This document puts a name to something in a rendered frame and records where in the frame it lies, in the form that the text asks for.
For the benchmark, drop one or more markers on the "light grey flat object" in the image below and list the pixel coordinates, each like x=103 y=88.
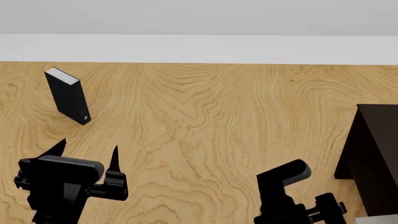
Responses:
x=376 y=220

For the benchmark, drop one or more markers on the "dark brown wooden cabinet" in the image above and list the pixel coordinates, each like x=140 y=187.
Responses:
x=370 y=149

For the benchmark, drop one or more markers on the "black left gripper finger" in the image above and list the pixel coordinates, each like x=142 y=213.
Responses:
x=54 y=150
x=116 y=182

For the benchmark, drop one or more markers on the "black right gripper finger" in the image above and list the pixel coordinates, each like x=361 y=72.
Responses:
x=329 y=207

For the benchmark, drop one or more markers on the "white skirting board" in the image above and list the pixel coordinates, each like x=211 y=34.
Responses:
x=199 y=49

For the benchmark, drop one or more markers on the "grey-tipped right wrist camera box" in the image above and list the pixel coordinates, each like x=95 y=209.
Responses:
x=280 y=177

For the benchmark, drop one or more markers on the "black standing book white pages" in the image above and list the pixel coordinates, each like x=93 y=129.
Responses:
x=70 y=100

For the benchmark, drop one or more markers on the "grey-topped left wrist camera box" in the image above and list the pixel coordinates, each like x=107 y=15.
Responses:
x=70 y=169

